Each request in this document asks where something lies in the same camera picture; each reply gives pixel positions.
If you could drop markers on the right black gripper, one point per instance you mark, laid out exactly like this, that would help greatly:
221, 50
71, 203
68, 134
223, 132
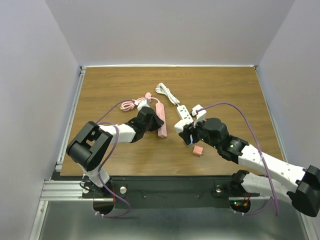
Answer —
187, 130

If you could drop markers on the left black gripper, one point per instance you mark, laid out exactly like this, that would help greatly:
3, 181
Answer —
157, 122

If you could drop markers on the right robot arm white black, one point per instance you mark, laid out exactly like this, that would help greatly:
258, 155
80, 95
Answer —
297, 185

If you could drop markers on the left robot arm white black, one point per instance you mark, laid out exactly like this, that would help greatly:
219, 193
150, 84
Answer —
89, 146

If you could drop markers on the blue usb charger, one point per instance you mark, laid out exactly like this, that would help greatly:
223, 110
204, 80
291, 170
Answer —
191, 139

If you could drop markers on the white power strip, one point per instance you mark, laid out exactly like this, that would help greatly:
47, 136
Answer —
183, 117

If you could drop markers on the pink usb charger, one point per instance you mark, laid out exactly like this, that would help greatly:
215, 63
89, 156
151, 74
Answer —
198, 151

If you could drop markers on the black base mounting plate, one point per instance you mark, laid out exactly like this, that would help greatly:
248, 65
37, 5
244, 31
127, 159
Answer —
163, 192

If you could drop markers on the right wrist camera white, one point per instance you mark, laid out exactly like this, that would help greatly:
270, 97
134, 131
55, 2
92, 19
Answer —
198, 113

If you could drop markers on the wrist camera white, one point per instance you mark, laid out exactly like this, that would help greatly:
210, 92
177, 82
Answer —
198, 113
142, 102

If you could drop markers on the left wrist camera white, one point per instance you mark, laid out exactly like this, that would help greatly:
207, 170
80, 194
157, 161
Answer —
142, 102

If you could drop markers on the aluminium frame rail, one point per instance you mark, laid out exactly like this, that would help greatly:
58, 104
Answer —
61, 188

